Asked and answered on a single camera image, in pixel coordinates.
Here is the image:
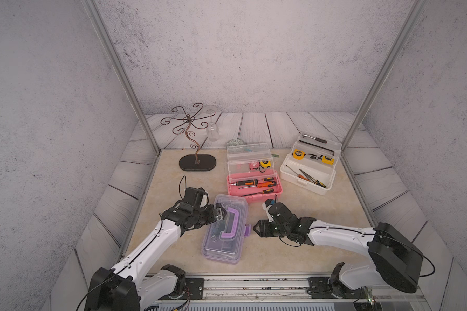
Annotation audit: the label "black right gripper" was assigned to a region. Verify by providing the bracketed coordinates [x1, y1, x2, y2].
[250, 219, 290, 238]

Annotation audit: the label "purple toolbox with clear lid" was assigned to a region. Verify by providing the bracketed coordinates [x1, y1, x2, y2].
[202, 194, 250, 264]

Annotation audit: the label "pink toolbox with clear lid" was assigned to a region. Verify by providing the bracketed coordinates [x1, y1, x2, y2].
[226, 143, 283, 203]

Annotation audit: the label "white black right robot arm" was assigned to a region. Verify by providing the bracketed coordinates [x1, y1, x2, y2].
[253, 200, 429, 299]

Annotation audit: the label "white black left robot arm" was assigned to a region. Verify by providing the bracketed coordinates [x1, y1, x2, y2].
[79, 187, 227, 310]

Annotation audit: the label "small yellow black screwdriver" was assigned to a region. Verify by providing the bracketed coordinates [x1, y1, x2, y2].
[243, 189, 274, 197]

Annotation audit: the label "brown metal jewelry stand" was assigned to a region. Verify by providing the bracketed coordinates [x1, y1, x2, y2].
[160, 102, 217, 172]

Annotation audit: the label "yellow tape measure pink box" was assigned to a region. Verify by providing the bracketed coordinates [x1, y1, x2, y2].
[259, 160, 272, 170]

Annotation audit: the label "pliers in white box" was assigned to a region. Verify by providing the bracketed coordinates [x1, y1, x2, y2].
[286, 165, 327, 189]

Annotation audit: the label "white open toolbox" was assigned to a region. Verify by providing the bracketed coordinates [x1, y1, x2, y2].
[280, 132, 342, 196]

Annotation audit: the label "yellow tape measure left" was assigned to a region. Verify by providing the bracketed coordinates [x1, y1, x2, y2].
[292, 149, 306, 159]

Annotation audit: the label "clear glass bottle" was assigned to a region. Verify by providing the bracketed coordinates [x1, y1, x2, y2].
[206, 106, 221, 142]

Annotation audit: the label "yellow tape measure right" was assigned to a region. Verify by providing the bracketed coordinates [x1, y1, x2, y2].
[321, 155, 335, 165]

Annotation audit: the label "long black hex key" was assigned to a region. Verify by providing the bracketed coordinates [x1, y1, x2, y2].
[298, 140, 335, 156]

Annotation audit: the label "black silver ratchet tool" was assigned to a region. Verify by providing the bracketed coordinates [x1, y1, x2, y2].
[302, 133, 328, 144]

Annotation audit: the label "orange handle screwdriver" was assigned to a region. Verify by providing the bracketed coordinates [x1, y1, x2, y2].
[239, 181, 277, 189]

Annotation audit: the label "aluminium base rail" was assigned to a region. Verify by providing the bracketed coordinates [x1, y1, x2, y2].
[151, 273, 430, 310]

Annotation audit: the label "left aluminium frame post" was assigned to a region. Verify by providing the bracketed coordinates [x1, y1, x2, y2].
[82, 0, 161, 154]

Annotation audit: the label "aluminium frame post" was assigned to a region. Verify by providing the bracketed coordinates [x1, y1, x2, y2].
[341, 0, 427, 150]
[82, 0, 161, 154]

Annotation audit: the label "right aluminium frame post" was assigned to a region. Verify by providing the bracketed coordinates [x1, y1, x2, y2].
[341, 0, 427, 150]

